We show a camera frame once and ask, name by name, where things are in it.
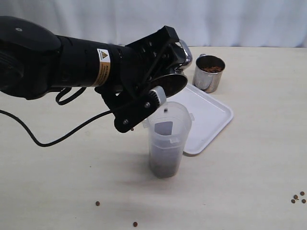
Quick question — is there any steel mug with kibble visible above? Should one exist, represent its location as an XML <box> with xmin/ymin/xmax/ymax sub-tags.
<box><xmin>146</xmin><ymin>39</ymin><xmax>193</xmax><ymax>97</ymax></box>

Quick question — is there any clear plastic tall container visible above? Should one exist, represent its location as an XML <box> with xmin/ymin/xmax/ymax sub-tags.
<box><xmin>142</xmin><ymin>102</ymin><xmax>193</xmax><ymax>178</ymax></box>

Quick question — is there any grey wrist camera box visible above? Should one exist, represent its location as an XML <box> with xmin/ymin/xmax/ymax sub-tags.
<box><xmin>150</xmin><ymin>86</ymin><xmax>166</xmax><ymax>107</ymax></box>

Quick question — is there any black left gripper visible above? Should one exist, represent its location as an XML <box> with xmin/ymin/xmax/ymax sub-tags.
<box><xmin>94</xmin><ymin>26</ymin><xmax>179</xmax><ymax>133</ymax></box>

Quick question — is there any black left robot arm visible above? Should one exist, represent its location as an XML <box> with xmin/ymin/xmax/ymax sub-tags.
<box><xmin>0</xmin><ymin>16</ymin><xmax>188</xmax><ymax>133</ymax></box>

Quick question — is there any white curtain backdrop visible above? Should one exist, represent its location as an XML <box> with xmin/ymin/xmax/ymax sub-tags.
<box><xmin>0</xmin><ymin>0</ymin><xmax>307</xmax><ymax>47</ymax></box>

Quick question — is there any white plastic tray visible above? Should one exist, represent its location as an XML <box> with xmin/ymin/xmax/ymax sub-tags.
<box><xmin>167</xmin><ymin>83</ymin><xmax>234</xmax><ymax>157</ymax></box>

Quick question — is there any steel mug far right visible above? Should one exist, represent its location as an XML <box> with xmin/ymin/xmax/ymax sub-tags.
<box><xmin>192</xmin><ymin>54</ymin><xmax>226</xmax><ymax>93</ymax></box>

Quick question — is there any black camera cable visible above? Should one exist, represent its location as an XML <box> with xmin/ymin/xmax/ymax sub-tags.
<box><xmin>0</xmin><ymin>86</ymin><xmax>113</xmax><ymax>147</ymax></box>

